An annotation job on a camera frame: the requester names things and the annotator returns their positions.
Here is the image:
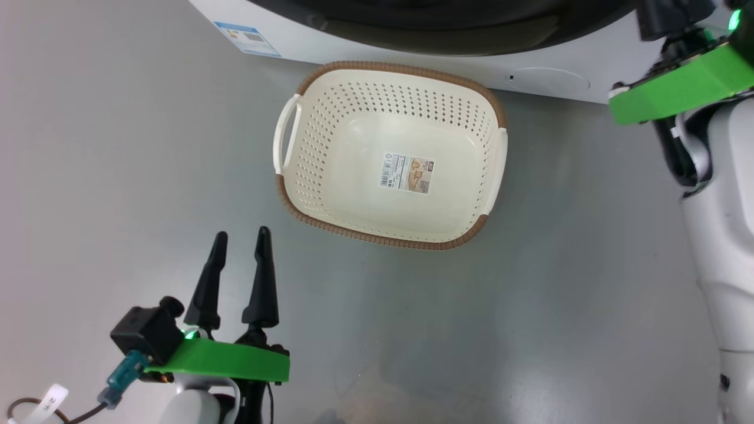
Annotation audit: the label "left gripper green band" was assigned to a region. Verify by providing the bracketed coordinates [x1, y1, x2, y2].
[144, 226, 290, 424]

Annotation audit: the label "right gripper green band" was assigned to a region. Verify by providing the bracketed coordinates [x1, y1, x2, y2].
[609, 0, 754, 125]

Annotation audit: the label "black glass washer door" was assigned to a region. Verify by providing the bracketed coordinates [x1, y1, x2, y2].
[247, 0, 640, 57]

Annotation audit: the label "cream perforated laundry basket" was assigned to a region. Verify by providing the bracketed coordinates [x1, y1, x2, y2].
[273, 61, 508, 251]

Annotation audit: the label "basket product label sticker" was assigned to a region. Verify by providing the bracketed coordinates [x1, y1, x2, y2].
[379, 152, 435, 195]

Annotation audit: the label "white front-load washing machine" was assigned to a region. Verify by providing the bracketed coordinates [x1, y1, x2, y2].
[188, 0, 734, 105]

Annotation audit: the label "round white filter cover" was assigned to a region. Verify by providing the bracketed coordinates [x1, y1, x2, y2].
[505, 67, 591, 99]

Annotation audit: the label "blue energy label sticker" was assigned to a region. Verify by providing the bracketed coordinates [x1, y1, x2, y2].
[214, 22, 282, 58]

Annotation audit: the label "white cable tag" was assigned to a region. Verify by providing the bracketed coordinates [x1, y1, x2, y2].
[27, 384, 69, 424]

